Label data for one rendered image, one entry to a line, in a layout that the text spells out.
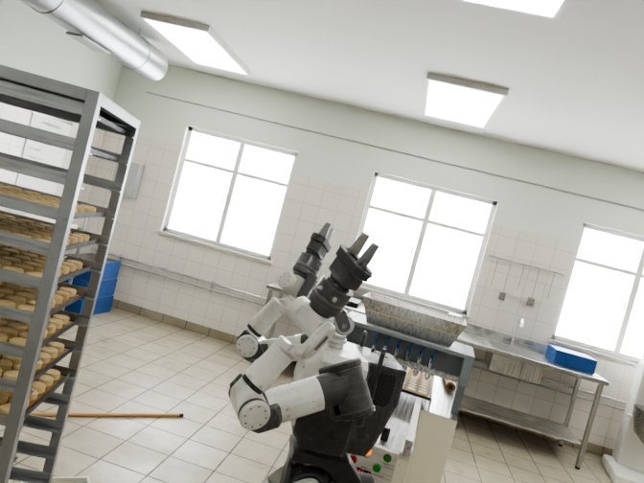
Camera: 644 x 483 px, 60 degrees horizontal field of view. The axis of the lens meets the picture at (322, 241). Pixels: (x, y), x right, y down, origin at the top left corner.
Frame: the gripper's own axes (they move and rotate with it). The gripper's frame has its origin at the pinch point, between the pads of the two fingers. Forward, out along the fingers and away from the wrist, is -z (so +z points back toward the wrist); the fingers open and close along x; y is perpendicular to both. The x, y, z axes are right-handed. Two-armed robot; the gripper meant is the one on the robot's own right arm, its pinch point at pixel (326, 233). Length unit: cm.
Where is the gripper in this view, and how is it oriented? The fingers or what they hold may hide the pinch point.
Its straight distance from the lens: 202.9
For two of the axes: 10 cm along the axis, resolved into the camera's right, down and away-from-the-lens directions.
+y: -8.5, -3.7, 3.8
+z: -4.8, 8.4, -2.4
